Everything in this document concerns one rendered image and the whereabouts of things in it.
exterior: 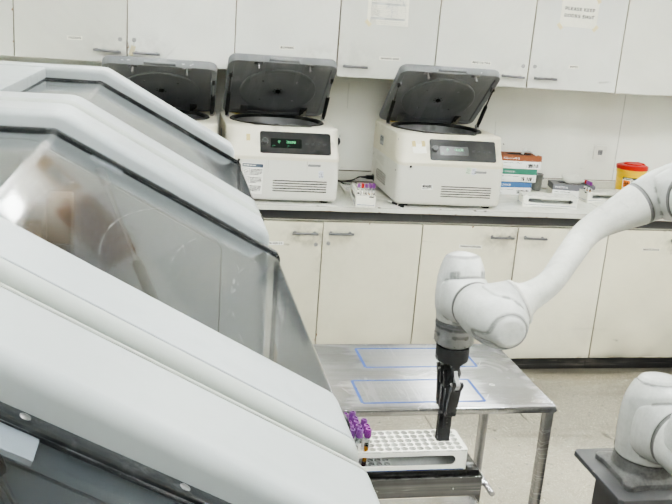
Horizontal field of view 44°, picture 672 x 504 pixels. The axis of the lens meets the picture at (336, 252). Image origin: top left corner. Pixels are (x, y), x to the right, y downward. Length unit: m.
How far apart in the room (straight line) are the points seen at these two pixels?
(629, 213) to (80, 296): 1.50
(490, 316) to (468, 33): 2.97
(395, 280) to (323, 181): 0.64
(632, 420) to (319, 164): 2.29
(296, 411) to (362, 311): 3.62
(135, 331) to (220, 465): 0.16
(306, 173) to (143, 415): 3.57
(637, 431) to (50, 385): 1.87
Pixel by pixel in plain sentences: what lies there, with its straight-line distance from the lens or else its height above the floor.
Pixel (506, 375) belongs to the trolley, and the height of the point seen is 0.82.
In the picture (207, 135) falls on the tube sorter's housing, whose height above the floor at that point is 1.47.
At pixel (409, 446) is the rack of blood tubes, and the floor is 0.86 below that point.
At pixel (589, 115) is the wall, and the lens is 5.20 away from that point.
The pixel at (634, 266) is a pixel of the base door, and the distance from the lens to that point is 4.81.
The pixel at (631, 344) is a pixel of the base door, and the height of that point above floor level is 0.16.
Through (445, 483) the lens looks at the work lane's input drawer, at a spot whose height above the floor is 0.79.
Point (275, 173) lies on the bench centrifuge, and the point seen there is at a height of 1.05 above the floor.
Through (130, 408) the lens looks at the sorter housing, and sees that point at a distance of 0.56.
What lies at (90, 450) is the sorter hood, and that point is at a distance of 0.55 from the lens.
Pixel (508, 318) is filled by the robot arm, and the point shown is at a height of 1.25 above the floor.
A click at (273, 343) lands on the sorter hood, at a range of 0.95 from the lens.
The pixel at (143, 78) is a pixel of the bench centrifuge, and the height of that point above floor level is 1.44.
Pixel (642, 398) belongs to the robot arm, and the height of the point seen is 0.93.
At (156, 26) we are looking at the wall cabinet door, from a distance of 4.26.
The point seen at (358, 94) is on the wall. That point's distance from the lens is 4.72.
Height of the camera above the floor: 1.79
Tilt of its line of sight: 16 degrees down
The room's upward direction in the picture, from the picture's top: 4 degrees clockwise
